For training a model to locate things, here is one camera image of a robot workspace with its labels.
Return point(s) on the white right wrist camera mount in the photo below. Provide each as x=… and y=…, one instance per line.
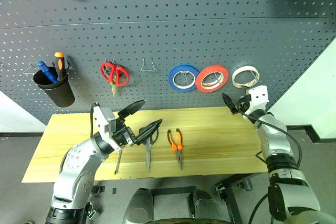
x=258, y=98

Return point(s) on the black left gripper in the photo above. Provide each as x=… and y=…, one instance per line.
x=122, y=136

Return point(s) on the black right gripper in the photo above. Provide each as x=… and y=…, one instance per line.
x=242, y=103

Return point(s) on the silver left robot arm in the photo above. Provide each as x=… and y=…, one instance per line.
x=76, y=161

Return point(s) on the white tape roll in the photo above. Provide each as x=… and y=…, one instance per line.
x=234, y=77

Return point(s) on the dark grey perforated pegboard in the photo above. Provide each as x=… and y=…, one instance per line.
x=168, y=11

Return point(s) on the blue tape roll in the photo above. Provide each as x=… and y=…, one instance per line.
x=171, y=78

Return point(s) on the black plastic cup holder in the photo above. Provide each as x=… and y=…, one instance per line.
x=60, y=93

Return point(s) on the black metal table frame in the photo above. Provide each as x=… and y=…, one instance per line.
x=231, y=203

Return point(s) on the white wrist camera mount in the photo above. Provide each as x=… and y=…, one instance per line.
x=101, y=119
x=258, y=98

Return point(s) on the red tape roll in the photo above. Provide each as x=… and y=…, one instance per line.
x=199, y=81

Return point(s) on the grey rounded shape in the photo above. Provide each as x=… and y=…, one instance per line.
x=139, y=208
x=207, y=208

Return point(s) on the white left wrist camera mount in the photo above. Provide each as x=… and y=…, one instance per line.
x=101, y=119

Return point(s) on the black table bracket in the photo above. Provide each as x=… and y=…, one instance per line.
x=99, y=190

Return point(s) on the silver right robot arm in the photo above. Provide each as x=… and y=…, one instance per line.
x=275, y=140

